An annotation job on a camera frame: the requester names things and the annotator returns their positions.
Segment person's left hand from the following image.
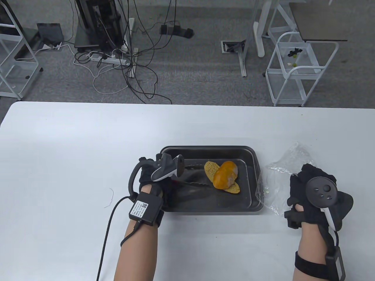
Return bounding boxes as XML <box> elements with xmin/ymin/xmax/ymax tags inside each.
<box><xmin>138</xmin><ymin>157</ymin><xmax>177</xmax><ymax>212</ymax></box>

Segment person's right hand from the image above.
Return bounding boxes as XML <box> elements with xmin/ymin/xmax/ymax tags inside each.
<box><xmin>286</xmin><ymin>163</ymin><xmax>353</xmax><ymax>232</ymax></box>

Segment clear plastic bakery bag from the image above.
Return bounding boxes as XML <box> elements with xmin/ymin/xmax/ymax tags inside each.
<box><xmin>256</xmin><ymin>142</ymin><xmax>318</xmax><ymax>215</ymax></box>

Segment red-handled metal tongs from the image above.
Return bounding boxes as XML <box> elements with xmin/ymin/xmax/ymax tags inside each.
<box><xmin>171</xmin><ymin>164</ymin><xmax>210</xmax><ymax>189</ymax></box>

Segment yellow lacy cookie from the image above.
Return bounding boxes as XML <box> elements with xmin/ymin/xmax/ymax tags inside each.
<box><xmin>204</xmin><ymin>161</ymin><xmax>241</xmax><ymax>194</ymax></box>

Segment orange bread bun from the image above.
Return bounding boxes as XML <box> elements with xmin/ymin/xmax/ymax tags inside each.
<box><xmin>213</xmin><ymin>160</ymin><xmax>238</xmax><ymax>190</ymax></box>

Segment person's right forearm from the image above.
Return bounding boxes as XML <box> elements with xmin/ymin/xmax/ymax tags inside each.
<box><xmin>292</xmin><ymin>222</ymin><xmax>334</xmax><ymax>281</ymax></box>

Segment person's left forearm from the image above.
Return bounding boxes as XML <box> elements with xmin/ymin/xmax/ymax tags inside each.
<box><xmin>114</xmin><ymin>218</ymin><xmax>160</xmax><ymax>281</ymax></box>

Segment black wrist sensor box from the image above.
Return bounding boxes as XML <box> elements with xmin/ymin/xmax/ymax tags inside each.
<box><xmin>128</xmin><ymin>192</ymin><xmax>164</xmax><ymax>227</ymax></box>
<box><xmin>294</xmin><ymin>246</ymin><xmax>347</xmax><ymax>281</ymax></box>

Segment black metal baking tray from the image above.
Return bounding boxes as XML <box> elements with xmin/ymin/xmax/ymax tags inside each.
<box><xmin>156</xmin><ymin>146</ymin><xmax>264</xmax><ymax>216</ymax></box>

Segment white power strip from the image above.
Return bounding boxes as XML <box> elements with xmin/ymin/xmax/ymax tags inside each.
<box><xmin>89</xmin><ymin>53</ymin><xmax>131</xmax><ymax>66</ymax></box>

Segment floor outlet box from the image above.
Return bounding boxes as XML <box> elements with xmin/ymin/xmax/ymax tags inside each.
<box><xmin>221</xmin><ymin>40</ymin><xmax>246</xmax><ymax>54</ymax></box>

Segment black power adapter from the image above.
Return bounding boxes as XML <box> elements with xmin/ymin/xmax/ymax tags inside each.
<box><xmin>160</xmin><ymin>24</ymin><xmax>195</xmax><ymax>38</ymax></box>

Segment black equipment stand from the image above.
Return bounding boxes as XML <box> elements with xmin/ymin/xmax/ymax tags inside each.
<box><xmin>74</xmin><ymin>0</ymin><xmax>127</xmax><ymax>53</ymax></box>

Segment brown desk board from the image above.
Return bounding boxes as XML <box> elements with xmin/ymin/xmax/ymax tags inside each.
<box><xmin>289</xmin><ymin>2</ymin><xmax>348</xmax><ymax>42</ymax></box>

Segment white metal rack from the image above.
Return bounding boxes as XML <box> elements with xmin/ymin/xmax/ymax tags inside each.
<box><xmin>0</xmin><ymin>0</ymin><xmax>44</xmax><ymax>101</ymax></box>

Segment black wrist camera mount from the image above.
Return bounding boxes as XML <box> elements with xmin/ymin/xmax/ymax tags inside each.
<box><xmin>284</xmin><ymin>209</ymin><xmax>303</xmax><ymax>229</ymax></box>

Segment tangle of floor cables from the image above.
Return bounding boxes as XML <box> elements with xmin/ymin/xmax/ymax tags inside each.
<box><xmin>69</xmin><ymin>0</ymin><xmax>178</xmax><ymax>104</ymax></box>

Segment white wire utility cart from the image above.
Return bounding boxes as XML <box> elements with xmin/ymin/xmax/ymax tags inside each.
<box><xmin>266</xmin><ymin>32</ymin><xmax>340</xmax><ymax>107</ymax></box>

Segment white metal floor rail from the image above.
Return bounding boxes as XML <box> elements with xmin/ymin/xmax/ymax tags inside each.
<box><xmin>128</xmin><ymin>18</ymin><xmax>139</xmax><ymax>78</ymax></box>

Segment white desk frame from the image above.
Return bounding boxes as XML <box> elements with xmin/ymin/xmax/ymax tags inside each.
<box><xmin>239</xmin><ymin>0</ymin><xmax>308</xmax><ymax>77</ymax></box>

